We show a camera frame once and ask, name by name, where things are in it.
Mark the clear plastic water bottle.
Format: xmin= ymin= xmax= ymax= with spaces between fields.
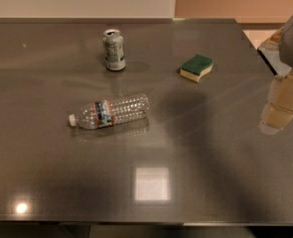
xmin=69 ymin=94 xmax=149 ymax=130

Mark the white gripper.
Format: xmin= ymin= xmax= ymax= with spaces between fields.
xmin=259 ymin=15 xmax=293 ymax=135

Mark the green and white soda can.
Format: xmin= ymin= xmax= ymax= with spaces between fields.
xmin=103 ymin=29 xmax=126 ymax=71

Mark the green and yellow sponge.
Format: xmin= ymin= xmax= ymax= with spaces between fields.
xmin=180 ymin=54 xmax=214 ymax=83

